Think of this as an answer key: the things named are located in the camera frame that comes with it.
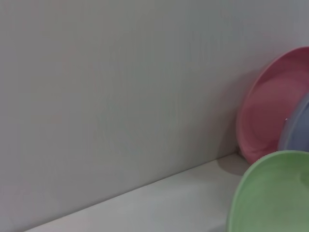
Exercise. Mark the green round plate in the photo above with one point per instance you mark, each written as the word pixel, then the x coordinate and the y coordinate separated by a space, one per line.
pixel 272 193

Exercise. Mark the pink round plate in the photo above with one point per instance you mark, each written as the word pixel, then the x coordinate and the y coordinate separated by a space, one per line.
pixel 268 108

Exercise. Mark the purple round plate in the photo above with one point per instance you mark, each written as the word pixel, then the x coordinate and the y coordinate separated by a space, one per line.
pixel 298 130

